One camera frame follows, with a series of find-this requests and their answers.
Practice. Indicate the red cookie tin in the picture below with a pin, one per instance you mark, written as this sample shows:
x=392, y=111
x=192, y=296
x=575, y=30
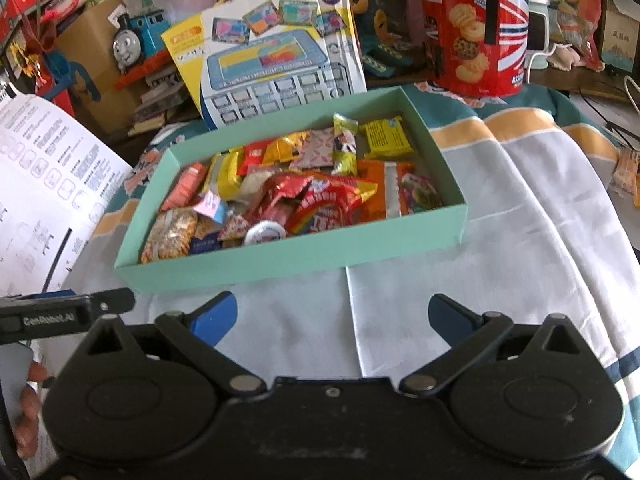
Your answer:
x=476, y=47

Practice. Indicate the yellow green candy stick pack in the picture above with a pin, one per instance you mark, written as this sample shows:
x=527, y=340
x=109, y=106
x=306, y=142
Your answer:
x=345, y=132

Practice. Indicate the orange white wafer pack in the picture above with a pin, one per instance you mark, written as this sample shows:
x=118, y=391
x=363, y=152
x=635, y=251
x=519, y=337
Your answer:
x=389, y=199

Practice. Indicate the grey orange teal blanket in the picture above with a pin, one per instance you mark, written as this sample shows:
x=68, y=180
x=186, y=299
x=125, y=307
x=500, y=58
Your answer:
x=542, y=236

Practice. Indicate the clear pack white snack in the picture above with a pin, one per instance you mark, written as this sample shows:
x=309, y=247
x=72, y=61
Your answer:
x=251, y=186

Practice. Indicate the orange yellow snack pack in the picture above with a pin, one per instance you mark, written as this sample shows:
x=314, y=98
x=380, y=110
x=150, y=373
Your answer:
x=284, y=149

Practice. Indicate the white round jelly cup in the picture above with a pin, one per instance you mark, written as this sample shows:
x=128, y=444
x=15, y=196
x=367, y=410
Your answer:
x=263, y=232

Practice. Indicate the small red candy pack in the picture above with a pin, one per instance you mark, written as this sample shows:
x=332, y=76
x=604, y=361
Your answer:
x=253, y=154

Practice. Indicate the mint green cardboard box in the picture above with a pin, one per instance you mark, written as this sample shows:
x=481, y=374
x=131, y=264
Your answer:
x=436, y=229

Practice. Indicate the yellow silver snack pack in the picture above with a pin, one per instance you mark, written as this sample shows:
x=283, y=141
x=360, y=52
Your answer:
x=222, y=177

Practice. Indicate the blue toy train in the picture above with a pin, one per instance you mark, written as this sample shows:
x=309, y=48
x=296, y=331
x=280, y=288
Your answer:
x=138, y=38

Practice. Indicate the toy laptop box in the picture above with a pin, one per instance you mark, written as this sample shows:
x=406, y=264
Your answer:
x=242, y=59

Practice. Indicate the red crinkled candy wrapper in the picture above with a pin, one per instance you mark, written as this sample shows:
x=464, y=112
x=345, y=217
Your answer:
x=280, y=197

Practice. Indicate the person's left hand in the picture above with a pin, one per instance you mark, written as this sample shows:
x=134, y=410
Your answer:
x=27, y=427

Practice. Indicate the blue white cracker pack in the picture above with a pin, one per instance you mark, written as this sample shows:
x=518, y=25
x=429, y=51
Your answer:
x=205, y=237

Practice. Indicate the yellow square snack pack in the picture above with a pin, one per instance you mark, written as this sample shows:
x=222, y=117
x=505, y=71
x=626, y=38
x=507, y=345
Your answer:
x=387, y=139

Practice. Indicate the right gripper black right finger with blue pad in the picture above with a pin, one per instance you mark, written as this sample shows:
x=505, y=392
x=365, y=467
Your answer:
x=473, y=338

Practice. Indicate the white instruction manual sheet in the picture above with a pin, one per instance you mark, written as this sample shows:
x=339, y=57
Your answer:
x=57, y=178

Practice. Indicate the red yellow chip bag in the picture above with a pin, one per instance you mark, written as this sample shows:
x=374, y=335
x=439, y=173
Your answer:
x=329, y=203

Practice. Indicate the pink green candy pack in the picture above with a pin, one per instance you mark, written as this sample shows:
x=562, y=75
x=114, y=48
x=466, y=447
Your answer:
x=417, y=194

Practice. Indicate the brown patterned noodle snack pack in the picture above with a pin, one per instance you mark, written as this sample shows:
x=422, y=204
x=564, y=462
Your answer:
x=170, y=236

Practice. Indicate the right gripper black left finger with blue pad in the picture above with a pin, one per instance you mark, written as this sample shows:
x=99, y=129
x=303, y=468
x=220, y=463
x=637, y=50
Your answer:
x=195, y=336

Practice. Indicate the white pink patterned snack pack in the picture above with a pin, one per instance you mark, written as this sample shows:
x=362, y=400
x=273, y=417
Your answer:
x=316, y=151

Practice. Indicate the salmon orange snack bar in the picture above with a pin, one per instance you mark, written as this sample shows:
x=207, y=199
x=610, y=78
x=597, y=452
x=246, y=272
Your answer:
x=187, y=186

